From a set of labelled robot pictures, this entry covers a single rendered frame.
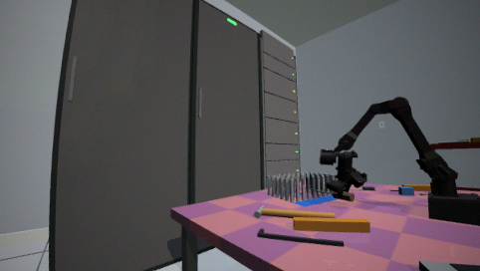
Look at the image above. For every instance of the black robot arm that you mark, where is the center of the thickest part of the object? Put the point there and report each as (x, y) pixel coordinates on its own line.
(442, 176)

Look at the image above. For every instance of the small blue block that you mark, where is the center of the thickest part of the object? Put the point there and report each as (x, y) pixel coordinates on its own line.
(403, 190)

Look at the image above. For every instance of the orange rectangular block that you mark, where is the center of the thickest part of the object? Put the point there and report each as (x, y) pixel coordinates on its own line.
(331, 224)
(419, 187)

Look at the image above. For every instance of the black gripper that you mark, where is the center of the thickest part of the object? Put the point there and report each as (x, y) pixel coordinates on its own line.
(342, 184)

